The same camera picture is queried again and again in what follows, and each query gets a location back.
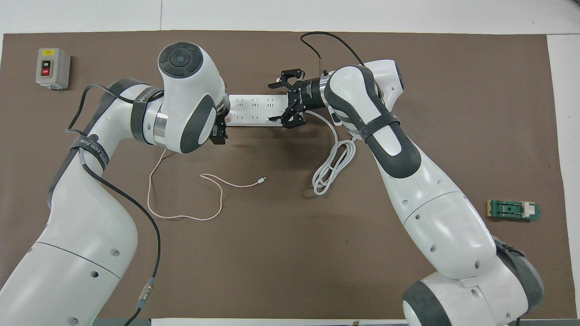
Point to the brown table mat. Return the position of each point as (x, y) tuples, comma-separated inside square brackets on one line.
[(290, 253)]

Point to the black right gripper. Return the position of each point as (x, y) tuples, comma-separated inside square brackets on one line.
[(308, 95)]

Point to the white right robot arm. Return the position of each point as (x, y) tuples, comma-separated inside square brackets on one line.
[(435, 213)]

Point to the grey on-off switch box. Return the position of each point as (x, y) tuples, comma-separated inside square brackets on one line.
[(59, 68)]

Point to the white power strip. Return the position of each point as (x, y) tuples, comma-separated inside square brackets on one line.
[(253, 110)]

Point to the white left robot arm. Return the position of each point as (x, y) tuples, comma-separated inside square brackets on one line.
[(90, 235)]

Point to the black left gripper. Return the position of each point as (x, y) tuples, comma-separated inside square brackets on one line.
[(221, 118)]

